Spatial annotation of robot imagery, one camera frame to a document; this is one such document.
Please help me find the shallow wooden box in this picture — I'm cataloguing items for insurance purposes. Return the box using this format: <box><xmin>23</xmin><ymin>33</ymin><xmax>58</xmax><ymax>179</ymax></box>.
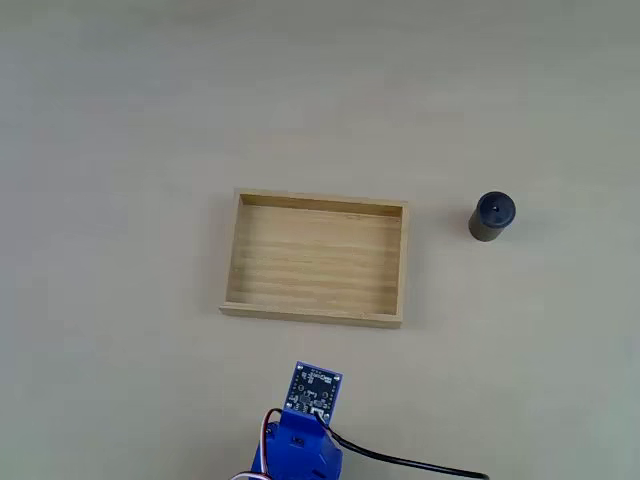
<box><xmin>219</xmin><ymin>187</ymin><xmax>410</xmax><ymax>331</ymax></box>

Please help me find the black cable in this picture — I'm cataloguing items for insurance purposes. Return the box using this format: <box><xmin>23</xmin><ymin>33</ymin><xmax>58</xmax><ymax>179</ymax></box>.
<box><xmin>317</xmin><ymin>410</ymin><xmax>490</xmax><ymax>480</ymax></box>

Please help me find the red cable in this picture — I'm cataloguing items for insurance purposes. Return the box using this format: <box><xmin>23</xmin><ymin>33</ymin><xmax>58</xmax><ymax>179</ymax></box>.
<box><xmin>261</xmin><ymin>408</ymin><xmax>285</xmax><ymax>475</ymax></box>

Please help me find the blue camera circuit board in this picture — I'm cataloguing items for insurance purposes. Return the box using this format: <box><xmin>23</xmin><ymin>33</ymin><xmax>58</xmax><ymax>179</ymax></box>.
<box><xmin>284</xmin><ymin>360</ymin><xmax>345</xmax><ymax>420</ymax></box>

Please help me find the black cylinder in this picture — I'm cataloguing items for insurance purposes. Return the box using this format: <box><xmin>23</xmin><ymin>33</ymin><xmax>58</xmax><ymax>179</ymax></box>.
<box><xmin>467</xmin><ymin>190</ymin><xmax>517</xmax><ymax>244</ymax></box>

